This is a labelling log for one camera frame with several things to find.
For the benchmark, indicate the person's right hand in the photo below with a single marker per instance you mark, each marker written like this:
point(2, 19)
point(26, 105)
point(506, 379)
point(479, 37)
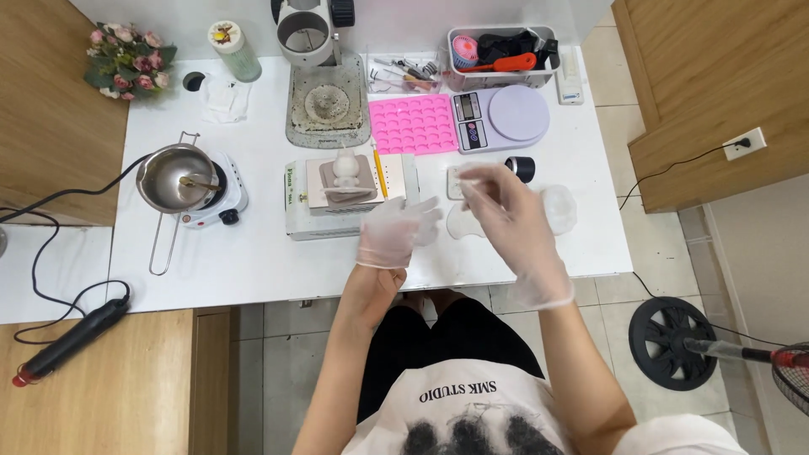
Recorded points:
point(518, 227)

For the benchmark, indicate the person's left hand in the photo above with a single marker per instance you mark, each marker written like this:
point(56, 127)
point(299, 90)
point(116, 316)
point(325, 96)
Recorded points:
point(385, 230)

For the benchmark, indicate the person's left fingers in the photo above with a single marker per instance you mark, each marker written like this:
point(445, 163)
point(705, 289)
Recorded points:
point(425, 221)

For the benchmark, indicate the person's right fingers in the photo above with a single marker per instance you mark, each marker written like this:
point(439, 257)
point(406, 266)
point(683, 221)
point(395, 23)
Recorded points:
point(483, 186)

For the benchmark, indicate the black small cylinder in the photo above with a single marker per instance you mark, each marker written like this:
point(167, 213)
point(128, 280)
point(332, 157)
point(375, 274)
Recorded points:
point(522, 168)

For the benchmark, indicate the yellow pencil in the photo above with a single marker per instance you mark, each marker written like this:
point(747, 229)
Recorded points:
point(380, 172)

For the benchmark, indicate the lilac digital kitchen scale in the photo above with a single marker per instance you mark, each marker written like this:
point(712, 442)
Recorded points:
point(505, 117)

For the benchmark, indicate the pink silicone mould tray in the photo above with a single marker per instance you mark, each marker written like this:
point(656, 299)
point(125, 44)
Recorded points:
point(412, 125)

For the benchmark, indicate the white rabbit figurine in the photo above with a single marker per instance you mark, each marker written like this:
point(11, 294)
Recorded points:
point(346, 167)

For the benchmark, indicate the white storage bin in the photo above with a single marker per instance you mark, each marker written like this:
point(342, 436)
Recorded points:
point(499, 79)

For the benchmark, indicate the black trousers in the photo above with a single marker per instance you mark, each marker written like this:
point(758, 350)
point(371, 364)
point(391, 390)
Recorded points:
point(442, 341)

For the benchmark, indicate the white cardboard box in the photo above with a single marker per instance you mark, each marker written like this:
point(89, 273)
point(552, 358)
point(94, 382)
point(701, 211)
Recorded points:
point(300, 215)

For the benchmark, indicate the white handheld thermometer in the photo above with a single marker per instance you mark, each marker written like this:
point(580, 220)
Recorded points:
point(570, 79)

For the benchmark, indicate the clear box of small tools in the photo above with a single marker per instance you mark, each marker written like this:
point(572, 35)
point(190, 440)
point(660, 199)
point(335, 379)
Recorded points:
point(404, 73)

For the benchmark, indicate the black tools bundle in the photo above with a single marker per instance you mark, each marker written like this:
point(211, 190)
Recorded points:
point(505, 43)

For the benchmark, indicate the white printed t-shirt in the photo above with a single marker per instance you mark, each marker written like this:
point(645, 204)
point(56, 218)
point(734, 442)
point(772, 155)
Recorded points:
point(467, 411)

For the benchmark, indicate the white electric hot plate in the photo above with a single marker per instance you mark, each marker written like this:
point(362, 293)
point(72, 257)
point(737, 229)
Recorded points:
point(227, 189)

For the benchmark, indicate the brass stirring spoon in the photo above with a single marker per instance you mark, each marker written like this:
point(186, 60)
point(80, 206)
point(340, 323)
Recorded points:
point(199, 183)

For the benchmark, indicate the white crumpled tissue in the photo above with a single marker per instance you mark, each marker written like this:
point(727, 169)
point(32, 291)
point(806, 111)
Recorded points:
point(224, 100)

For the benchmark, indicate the black fan base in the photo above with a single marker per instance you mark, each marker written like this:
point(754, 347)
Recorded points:
point(663, 344)

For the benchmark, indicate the green bottle with white lid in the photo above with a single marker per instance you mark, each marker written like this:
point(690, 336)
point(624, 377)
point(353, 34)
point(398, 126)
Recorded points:
point(237, 54)

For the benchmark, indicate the steel melting pot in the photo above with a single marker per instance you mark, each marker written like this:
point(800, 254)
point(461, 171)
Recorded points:
point(174, 180)

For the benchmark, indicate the fan pole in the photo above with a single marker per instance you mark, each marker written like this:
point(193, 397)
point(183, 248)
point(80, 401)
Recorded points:
point(727, 351)

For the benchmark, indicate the pink flower bouquet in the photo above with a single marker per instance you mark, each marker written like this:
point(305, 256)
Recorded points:
point(129, 63)

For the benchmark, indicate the wooden desk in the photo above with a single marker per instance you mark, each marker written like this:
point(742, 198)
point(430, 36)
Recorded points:
point(114, 392)

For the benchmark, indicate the fan cage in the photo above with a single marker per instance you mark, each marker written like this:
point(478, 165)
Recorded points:
point(795, 382)

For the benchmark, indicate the black heat tool red tip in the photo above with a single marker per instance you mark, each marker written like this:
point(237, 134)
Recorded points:
point(73, 341)

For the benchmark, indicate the wooden cabinet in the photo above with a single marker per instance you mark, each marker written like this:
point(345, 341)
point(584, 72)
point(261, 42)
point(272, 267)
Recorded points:
point(50, 126)

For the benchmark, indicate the white wall socket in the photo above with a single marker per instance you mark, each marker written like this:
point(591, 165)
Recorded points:
point(744, 144)

